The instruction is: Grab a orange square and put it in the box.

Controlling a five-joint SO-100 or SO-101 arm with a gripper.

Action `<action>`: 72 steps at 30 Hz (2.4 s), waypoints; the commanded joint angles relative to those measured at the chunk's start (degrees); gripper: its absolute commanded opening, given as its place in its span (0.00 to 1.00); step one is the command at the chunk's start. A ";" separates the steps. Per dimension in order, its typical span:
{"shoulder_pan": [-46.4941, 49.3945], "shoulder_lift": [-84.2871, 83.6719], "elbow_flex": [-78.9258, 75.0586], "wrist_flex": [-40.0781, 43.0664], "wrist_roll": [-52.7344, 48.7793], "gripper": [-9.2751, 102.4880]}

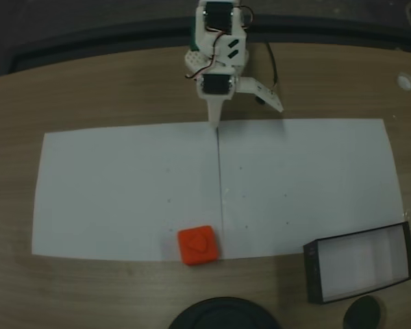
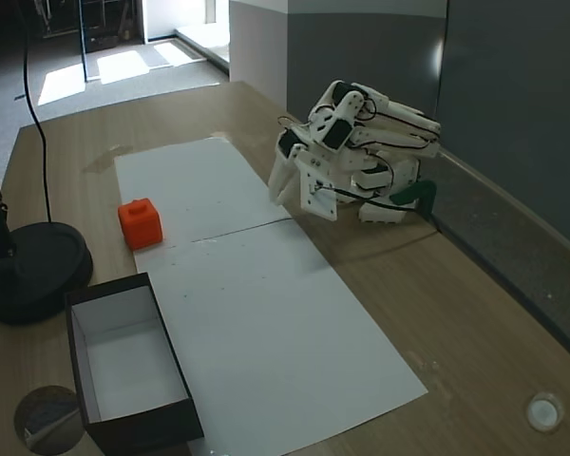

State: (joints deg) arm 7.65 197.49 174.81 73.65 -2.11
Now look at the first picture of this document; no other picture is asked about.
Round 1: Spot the orange square block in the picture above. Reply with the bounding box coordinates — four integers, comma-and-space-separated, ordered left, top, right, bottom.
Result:
177, 224, 221, 266

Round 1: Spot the brown box white inside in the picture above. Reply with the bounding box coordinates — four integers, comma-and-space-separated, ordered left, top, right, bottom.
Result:
303, 221, 411, 305

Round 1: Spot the white paper sheet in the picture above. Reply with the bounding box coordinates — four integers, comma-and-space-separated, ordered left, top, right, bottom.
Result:
216, 118, 406, 260
32, 122, 225, 263

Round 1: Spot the small white round cap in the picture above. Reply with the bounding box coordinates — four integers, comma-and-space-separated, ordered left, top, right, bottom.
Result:
397, 72, 411, 92

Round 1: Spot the large black round object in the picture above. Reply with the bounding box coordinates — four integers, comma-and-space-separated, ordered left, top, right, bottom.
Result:
167, 297, 282, 329

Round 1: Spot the small black round object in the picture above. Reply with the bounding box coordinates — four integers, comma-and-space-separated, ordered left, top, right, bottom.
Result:
342, 295, 387, 329

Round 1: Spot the red black servo wire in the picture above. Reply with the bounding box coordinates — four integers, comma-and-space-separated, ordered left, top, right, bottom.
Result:
184, 32, 230, 80

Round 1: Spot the black cable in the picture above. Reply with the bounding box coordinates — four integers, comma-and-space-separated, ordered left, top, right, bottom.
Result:
265, 42, 279, 90

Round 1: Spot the white perforated base plate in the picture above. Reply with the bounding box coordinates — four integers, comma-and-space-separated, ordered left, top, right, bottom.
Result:
184, 49, 213, 75

